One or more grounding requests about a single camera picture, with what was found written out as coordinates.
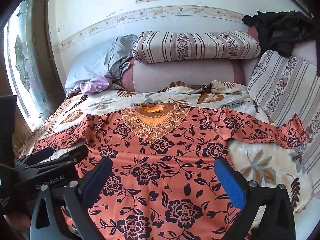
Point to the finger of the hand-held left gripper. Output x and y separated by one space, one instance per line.
71 153
37 155

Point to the pink bolster cushion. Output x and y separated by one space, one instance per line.
185 75

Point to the orange floral dress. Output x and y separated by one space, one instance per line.
162 170

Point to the square striped floral cushion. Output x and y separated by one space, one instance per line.
282 90

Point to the purple floral cloth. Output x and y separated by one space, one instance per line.
95 86

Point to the long striped floral cushion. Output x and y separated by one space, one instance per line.
197 46

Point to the stained glass window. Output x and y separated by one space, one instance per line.
25 55

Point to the cream leaf-print blanket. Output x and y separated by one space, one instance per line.
262 160

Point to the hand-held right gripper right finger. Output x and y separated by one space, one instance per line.
231 185

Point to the black clothes pile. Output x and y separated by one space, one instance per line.
282 30

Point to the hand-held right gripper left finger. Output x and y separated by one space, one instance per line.
96 183

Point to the grey-blue pillow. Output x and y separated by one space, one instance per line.
97 62

